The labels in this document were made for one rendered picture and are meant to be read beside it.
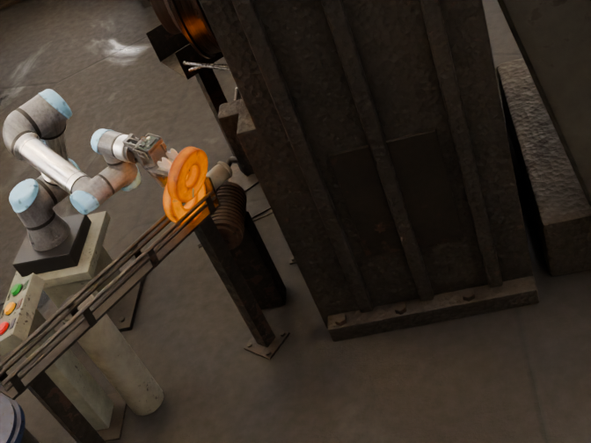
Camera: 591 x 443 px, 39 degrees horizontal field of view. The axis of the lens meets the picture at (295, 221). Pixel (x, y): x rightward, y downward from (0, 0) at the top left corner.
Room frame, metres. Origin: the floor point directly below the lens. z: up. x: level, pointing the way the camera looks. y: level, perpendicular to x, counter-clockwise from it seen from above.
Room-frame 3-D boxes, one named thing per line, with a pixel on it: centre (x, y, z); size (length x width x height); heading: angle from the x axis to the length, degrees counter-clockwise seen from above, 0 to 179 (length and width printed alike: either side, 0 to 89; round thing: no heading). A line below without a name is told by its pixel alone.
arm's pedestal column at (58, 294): (2.55, 0.85, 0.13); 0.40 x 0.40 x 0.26; 71
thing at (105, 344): (1.93, 0.71, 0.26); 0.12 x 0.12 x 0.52
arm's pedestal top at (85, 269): (2.55, 0.85, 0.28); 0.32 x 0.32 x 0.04; 71
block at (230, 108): (2.15, 0.03, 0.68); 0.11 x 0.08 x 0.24; 73
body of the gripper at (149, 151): (2.01, 0.30, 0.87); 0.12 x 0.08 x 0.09; 37
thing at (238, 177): (2.93, 0.10, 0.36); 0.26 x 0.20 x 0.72; 18
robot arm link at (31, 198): (2.56, 0.84, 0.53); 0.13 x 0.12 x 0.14; 122
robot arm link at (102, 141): (2.13, 0.40, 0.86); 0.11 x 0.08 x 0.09; 37
